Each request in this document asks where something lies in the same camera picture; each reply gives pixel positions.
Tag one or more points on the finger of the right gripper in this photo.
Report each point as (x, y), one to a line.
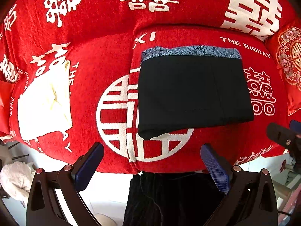
(295, 126)
(284, 137)

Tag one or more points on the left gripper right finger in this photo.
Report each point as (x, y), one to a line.
(249, 196)

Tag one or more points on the black pants with blue trim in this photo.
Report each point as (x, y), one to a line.
(196, 86)

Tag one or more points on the wooden furniture at right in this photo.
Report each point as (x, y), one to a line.
(287, 195)

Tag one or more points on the white fluffy cloth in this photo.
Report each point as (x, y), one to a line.
(16, 180)

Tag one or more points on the operator black trousers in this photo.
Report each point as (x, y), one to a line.
(171, 199)

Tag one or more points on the red embroidered pillow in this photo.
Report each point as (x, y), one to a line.
(284, 47)

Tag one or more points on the red quilt with white characters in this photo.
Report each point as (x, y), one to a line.
(70, 70)

